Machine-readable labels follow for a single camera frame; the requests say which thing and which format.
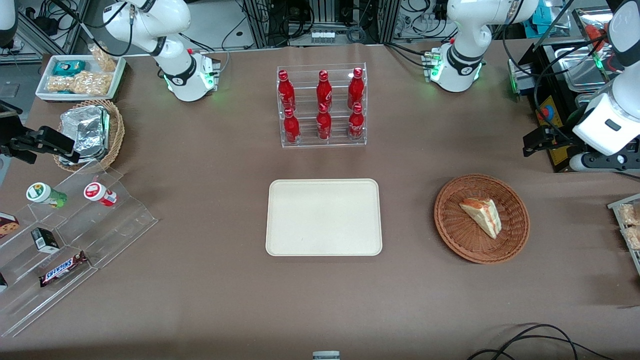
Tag cream rectangular plastic tray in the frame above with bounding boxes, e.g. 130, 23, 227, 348
265, 178, 383, 257

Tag red cola bottle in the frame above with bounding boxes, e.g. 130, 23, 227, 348
347, 67, 365, 108
316, 103, 333, 141
283, 107, 301, 146
316, 69, 333, 110
277, 69, 296, 112
348, 102, 365, 141

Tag flat brown wicker basket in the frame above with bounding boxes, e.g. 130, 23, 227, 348
434, 173, 531, 265

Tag small clear snack bag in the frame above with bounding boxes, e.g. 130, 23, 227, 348
88, 43, 117, 73

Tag deep tan wicker basket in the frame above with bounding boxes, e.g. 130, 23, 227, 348
52, 99, 126, 174

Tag red emergency stop button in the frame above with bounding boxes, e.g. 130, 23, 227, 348
536, 97, 558, 124

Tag brown cookie box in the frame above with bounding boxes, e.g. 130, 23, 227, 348
0, 212, 21, 240

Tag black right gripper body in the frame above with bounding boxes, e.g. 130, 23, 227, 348
0, 99, 40, 151

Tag triangular sandwich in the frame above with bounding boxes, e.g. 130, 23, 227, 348
459, 197, 502, 240

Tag clear acrylic step shelf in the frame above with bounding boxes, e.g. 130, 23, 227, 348
0, 160, 160, 339

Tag red lidded cup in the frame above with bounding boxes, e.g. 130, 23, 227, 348
83, 181, 119, 208

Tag large clear peanut bag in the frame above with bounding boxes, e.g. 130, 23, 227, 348
45, 71, 112, 96

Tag clear acrylic snack rack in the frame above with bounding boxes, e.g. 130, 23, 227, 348
607, 193, 640, 277

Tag stainless steel pan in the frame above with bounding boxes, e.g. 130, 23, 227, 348
559, 44, 618, 95

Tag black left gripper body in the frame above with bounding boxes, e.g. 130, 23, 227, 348
537, 125, 585, 152

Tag teal cardboard box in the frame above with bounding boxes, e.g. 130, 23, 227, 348
531, 0, 570, 35

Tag clear acrylic bottle rack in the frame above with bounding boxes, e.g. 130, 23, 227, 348
276, 63, 368, 149

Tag small black carton box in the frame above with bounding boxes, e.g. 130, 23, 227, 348
30, 227, 61, 254

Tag black floor cable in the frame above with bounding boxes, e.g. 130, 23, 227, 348
466, 323, 617, 360

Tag white rectangular snack tray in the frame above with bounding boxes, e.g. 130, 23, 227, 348
35, 54, 127, 103

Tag teal snack packet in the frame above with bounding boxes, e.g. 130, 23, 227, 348
52, 60, 87, 77

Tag brown Snickers bar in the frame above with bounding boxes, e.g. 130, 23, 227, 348
38, 250, 90, 289

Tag green lidded cup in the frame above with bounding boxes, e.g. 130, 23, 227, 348
26, 182, 68, 210

